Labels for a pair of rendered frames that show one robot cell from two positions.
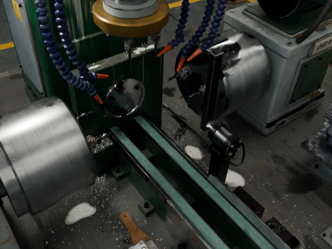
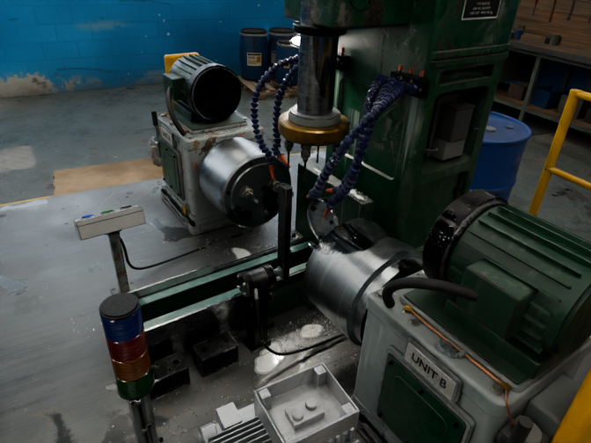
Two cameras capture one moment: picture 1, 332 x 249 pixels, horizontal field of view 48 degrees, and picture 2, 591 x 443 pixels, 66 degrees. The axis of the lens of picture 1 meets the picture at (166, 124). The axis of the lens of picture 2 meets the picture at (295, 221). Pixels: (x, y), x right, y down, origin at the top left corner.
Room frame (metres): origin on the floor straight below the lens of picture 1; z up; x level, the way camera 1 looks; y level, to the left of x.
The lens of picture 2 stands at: (0.86, -1.02, 1.71)
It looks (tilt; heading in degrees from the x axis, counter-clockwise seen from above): 31 degrees down; 93
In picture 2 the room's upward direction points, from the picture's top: 3 degrees clockwise
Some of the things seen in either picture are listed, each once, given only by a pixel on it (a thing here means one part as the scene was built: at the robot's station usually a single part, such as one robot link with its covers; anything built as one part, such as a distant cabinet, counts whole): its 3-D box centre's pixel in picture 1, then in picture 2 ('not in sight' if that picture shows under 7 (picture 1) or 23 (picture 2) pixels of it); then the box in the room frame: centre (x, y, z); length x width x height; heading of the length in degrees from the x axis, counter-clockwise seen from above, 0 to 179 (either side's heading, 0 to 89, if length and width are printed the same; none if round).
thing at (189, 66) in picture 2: not in sight; (192, 119); (0.37, 0.55, 1.16); 0.33 x 0.26 x 0.42; 128
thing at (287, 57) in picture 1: (277, 60); (465, 385); (1.16, -0.40, 0.99); 0.35 x 0.31 x 0.37; 128
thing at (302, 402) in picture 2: not in sight; (304, 416); (0.86, -0.59, 1.11); 0.12 x 0.11 x 0.07; 34
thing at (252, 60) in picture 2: not in sight; (287, 61); (0.26, 5.30, 0.37); 1.20 x 0.80 x 0.74; 28
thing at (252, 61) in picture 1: (227, 71); (376, 289); (1.00, -0.19, 1.04); 0.41 x 0.25 x 0.25; 128
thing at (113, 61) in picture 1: (114, 99); (338, 228); (0.91, 0.17, 0.97); 0.30 x 0.11 x 0.34; 128
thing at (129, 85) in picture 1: (124, 99); (322, 222); (0.86, 0.13, 1.01); 0.15 x 0.02 x 0.15; 128
